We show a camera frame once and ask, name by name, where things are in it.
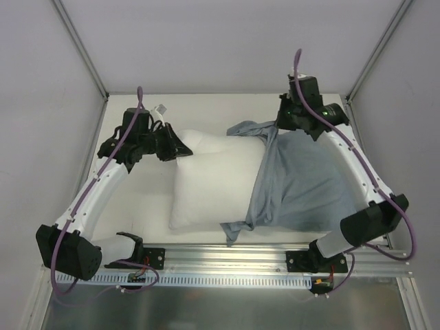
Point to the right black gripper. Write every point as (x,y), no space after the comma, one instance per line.
(287,118)

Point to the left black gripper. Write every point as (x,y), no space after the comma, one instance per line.
(170,145)

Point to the white pillow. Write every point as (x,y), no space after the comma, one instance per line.
(214,185)

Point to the grey-blue pillowcase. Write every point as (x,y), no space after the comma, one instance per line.
(298,185)

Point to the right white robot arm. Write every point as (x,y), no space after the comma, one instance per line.
(378,210)

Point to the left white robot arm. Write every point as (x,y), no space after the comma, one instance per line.
(67,246)

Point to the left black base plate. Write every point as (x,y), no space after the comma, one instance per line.
(150,256)

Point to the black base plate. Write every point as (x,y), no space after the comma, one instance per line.
(150,256)
(303,261)

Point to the aluminium mounting rail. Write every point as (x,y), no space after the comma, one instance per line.
(264,259)

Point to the left aluminium frame post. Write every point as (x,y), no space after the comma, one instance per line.
(79,46)

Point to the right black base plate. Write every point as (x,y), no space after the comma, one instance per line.
(303,261)

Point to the white slotted cable duct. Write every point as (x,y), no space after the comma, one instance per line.
(200,280)

